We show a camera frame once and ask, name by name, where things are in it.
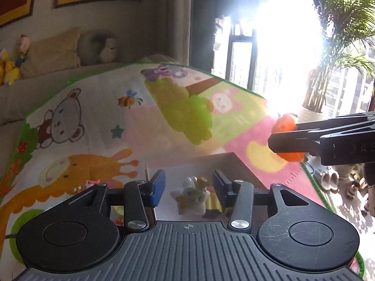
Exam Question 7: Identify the white star toy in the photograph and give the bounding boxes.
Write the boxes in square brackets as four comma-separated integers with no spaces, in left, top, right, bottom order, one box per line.
[170,176,210,216]

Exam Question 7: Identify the pink pig toy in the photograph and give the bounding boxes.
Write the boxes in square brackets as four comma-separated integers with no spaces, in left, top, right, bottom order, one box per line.
[73,180,100,195]

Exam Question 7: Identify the small doll plush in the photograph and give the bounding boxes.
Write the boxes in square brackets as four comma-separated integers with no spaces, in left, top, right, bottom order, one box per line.
[16,34,31,67]

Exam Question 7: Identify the beige covered sofa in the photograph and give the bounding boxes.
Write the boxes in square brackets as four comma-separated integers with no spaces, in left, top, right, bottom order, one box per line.
[0,61,124,182]

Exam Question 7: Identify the grey neck pillow bear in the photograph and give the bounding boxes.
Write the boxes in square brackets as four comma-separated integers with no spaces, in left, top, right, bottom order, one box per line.
[77,30,118,66]

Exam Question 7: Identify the cartoon animal play mat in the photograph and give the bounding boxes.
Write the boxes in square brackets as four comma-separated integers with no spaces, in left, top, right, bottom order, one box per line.
[1,63,360,280]

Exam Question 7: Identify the potted palm plant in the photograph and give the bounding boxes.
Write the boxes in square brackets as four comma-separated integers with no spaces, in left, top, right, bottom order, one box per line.
[303,0,374,113]

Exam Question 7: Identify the beige cushion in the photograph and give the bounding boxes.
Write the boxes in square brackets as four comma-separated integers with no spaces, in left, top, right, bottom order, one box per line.
[20,28,81,79]

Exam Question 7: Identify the orange pumpkin toy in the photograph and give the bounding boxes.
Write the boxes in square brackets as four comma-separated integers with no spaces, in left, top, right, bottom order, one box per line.
[271,113,306,163]

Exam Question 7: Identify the yellow duck plush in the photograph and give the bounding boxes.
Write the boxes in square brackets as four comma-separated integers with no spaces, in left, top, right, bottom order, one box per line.
[0,49,20,85]

